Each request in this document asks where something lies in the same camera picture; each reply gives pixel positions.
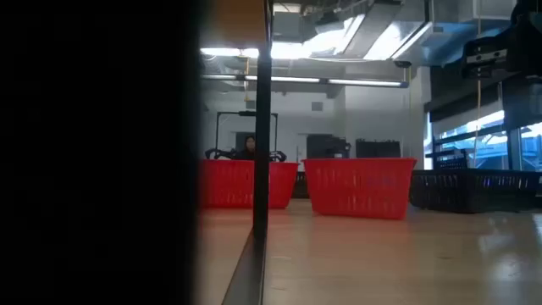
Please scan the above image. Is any bright ceiling light panel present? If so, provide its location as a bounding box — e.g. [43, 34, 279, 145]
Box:
[199, 41, 306, 60]

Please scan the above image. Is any red slotted plastic basket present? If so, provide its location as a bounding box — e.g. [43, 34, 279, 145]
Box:
[198, 158, 300, 210]
[302, 157, 418, 221]

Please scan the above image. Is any black window roller blind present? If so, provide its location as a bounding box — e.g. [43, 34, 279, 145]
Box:
[501, 78, 542, 130]

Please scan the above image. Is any black metal shelf wooden board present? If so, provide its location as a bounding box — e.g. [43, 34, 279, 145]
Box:
[0, 0, 274, 305]

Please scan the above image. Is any silver ventilation duct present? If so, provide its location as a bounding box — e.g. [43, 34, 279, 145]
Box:
[302, 0, 518, 68]

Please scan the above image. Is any person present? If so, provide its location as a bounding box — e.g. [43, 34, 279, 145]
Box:
[241, 135, 257, 161]

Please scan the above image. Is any black background cabinet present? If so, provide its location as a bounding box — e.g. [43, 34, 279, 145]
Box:
[306, 134, 352, 160]

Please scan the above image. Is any black slotted plastic basket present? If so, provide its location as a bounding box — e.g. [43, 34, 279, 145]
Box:
[408, 169, 542, 214]

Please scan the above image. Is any black hanging curtain panel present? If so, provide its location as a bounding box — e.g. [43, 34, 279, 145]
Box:
[355, 138, 401, 159]

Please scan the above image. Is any yellow hanging cable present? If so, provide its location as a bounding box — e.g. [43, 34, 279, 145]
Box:
[473, 0, 483, 169]
[406, 67, 412, 160]

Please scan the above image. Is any black perforated chair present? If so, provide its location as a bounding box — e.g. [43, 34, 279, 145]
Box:
[424, 147, 472, 171]

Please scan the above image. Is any long ceiling light strip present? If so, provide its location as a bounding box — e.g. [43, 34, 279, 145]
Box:
[201, 74, 410, 89]

